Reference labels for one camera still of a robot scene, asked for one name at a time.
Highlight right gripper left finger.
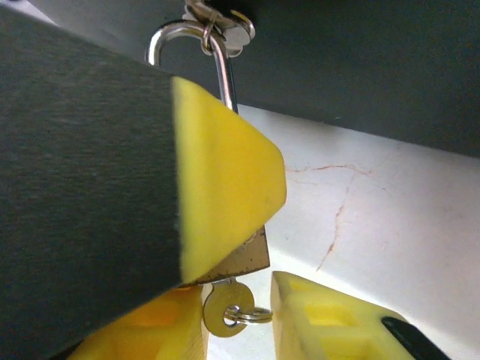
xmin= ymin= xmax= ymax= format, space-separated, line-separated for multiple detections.
xmin=67 ymin=286 xmax=206 ymax=360

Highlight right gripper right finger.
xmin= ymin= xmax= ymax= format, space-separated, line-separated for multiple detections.
xmin=270 ymin=270 xmax=453 ymax=360

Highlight silver key ring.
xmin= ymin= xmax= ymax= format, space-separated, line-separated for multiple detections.
xmin=223 ymin=304 xmax=274 ymax=326

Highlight small silver key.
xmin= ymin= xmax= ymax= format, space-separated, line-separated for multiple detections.
xmin=202 ymin=276 xmax=255 ymax=339

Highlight brass padlock with silver shackle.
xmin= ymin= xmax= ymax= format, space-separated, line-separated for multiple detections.
xmin=145 ymin=19 xmax=272 ymax=288

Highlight keys on ring at shackle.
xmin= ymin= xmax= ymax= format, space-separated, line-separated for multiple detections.
xmin=182 ymin=0 xmax=257 ymax=58

